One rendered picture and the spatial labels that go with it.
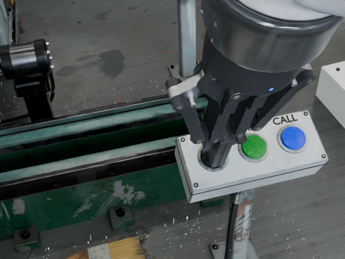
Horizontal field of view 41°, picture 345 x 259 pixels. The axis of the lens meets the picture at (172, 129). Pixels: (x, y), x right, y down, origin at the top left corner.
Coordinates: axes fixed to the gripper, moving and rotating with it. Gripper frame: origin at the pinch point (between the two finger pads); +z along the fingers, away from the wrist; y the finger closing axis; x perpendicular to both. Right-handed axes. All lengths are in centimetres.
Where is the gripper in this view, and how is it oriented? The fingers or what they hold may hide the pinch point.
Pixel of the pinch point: (217, 143)
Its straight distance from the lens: 50.5
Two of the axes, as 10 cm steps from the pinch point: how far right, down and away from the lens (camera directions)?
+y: -9.7, 2.0, -1.6
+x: 2.5, 8.8, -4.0
